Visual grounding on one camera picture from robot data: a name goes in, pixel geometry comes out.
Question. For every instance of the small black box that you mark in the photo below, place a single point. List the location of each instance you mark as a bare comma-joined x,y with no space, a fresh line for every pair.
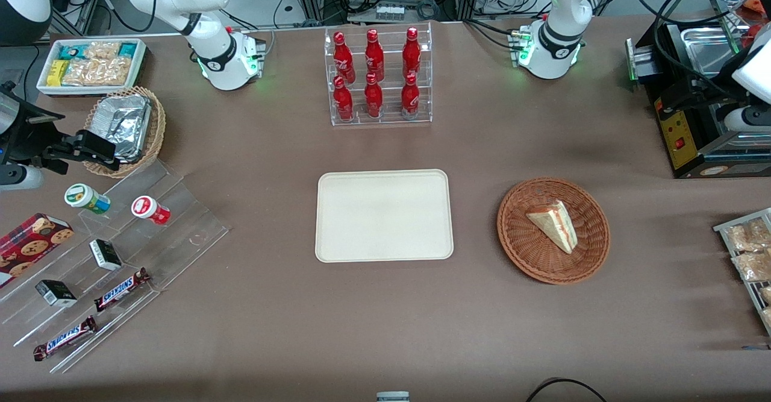
105,255
55,293

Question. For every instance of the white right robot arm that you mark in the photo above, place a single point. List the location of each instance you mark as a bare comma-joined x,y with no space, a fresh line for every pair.
214,58

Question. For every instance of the clear acrylic stepped display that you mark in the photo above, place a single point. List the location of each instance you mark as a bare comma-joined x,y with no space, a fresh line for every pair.
181,233

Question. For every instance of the white power strip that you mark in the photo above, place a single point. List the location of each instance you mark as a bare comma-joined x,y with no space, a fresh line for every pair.
390,12

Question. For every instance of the red chocolate cookie box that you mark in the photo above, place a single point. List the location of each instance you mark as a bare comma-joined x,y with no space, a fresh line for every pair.
30,242

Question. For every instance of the black food warmer case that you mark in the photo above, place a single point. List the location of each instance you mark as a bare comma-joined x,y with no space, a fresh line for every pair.
677,134

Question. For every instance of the round brown wicker basket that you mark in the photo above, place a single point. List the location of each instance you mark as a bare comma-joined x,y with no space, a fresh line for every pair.
536,257

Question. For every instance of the brown Snickers bar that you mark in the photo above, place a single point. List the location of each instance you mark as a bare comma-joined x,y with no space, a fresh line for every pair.
120,290
65,338

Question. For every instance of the clear bag of crackers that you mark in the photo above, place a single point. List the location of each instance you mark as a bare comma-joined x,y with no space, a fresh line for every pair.
99,72
102,50

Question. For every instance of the teal snack packet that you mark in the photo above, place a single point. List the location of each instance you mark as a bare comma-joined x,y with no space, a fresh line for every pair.
127,49
72,51

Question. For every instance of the red cola bottle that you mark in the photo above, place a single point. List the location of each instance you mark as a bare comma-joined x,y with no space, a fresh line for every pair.
343,102
373,99
411,55
343,58
410,98
374,57

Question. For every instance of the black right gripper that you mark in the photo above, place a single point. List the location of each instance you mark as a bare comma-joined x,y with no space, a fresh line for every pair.
29,135

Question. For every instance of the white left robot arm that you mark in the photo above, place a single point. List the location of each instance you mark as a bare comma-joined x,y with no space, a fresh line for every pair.
560,10

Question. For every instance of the small grey device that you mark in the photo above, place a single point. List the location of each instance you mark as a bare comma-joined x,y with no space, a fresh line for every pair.
393,397

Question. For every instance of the clear bag of snacks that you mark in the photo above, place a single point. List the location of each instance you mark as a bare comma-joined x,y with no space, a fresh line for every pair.
753,266
747,236

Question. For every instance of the green lid snack cup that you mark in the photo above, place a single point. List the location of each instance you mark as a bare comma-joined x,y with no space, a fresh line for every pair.
84,197

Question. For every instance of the cream rectangular serving tray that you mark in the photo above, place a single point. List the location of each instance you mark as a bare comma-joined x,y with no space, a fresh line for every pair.
383,215

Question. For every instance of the clear acrylic bottle rack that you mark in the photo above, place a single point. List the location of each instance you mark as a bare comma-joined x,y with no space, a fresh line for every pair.
388,119

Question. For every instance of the red lid snack cup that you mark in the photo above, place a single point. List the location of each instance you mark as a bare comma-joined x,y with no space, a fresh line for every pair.
147,209

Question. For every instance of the red food item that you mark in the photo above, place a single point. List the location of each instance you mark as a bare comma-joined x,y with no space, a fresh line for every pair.
760,33

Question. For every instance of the triangular sandwich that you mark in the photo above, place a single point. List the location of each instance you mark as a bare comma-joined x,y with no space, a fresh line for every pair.
557,227

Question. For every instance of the white rectangular snack bin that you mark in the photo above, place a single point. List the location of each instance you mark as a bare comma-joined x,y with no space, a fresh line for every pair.
140,58

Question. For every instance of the light woven wicker basket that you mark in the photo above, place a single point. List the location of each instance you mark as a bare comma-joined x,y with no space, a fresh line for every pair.
158,131

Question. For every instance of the yellow snack packet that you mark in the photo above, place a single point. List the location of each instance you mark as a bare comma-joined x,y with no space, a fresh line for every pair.
57,73

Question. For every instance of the silver foil container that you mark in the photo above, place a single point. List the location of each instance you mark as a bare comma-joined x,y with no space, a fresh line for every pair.
123,125

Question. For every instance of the orange food item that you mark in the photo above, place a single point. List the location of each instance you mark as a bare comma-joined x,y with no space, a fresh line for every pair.
754,5

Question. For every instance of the steel food pan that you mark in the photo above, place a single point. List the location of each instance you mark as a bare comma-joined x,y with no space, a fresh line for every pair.
705,49

